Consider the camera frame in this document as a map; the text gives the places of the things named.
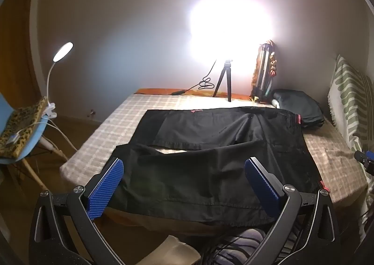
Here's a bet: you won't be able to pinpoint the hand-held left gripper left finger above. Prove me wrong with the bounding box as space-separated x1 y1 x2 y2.
28 158 125 265

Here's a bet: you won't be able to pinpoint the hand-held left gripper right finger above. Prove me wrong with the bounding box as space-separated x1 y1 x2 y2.
245 158 341 265

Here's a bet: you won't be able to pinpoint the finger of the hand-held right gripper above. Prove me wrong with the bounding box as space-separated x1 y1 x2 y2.
354 150 374 165

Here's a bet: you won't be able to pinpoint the black pants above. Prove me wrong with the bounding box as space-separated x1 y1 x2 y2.
101 106 328 227

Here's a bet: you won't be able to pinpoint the person's striped trouser leg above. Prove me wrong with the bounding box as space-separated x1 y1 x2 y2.
205 228 295 265

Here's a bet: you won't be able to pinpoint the green white striped pillow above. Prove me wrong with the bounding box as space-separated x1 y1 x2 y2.
327 54 374 163

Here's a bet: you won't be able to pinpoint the stack of dark folded clothes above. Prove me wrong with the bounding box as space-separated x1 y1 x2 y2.
272 89 325 129

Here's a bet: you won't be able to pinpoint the checked bed blanket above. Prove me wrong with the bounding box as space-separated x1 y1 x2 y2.
60 94 369 236

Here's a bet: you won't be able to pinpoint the blue chair with wooden legs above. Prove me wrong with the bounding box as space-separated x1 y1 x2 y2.
0 93 78 192

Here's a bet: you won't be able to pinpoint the beige plastic object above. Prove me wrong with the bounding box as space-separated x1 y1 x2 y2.
140 235 202 265

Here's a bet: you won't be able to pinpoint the leopard print cushion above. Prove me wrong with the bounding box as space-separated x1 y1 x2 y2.
0 97 49 158

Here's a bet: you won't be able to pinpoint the bed with orange sheet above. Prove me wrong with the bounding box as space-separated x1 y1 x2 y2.
135 88 252 101

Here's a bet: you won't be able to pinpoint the black tripod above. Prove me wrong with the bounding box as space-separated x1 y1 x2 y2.
212 59 234 102

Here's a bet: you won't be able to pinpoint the white clip lamp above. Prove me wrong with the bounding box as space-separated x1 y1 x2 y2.
42 42 73 120

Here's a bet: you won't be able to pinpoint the white lamp cable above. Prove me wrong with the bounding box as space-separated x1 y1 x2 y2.
6 113 79 152

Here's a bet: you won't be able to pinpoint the black light cable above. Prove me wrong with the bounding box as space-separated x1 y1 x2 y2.
168 59 218 96

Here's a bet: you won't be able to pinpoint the bright ring light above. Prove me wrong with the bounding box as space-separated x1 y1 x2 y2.
188 0 277 61

